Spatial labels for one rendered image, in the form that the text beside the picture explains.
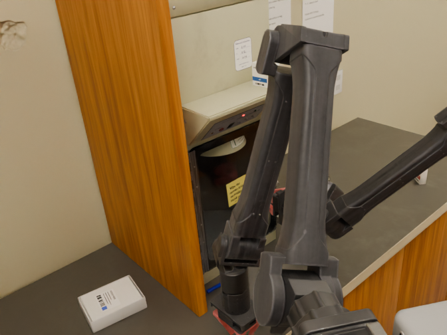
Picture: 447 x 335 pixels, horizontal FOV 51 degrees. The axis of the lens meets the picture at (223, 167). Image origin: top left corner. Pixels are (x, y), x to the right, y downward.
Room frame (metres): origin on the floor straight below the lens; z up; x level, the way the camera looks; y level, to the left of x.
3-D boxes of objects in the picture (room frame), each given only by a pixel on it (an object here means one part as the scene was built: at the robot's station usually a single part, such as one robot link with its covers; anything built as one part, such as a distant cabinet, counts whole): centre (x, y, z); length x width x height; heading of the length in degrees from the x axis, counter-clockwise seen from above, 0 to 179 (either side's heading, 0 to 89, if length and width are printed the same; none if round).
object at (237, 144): (1.16, -0.03, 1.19); 0.30 x 0.01 x 0.40; 128
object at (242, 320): (0.72, 0.00, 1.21); 0.10 x 0.07 x 0.07; 39
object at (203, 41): (1.26, 0.05, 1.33); 0.32 x 0.25 x 0.77; 129
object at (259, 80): (1.17, -0.13, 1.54); 0.05 x 0.05 x 0.06; 44
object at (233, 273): (0.73, 0.00, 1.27); 0.07 x 0.06 x 0.07; 8
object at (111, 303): (1.01, 0.35, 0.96); 0.16 x 0.12 x 0.04; 120
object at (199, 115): (1.12, -0.07, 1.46); 0.32 x 0.12 x 0.10; 129
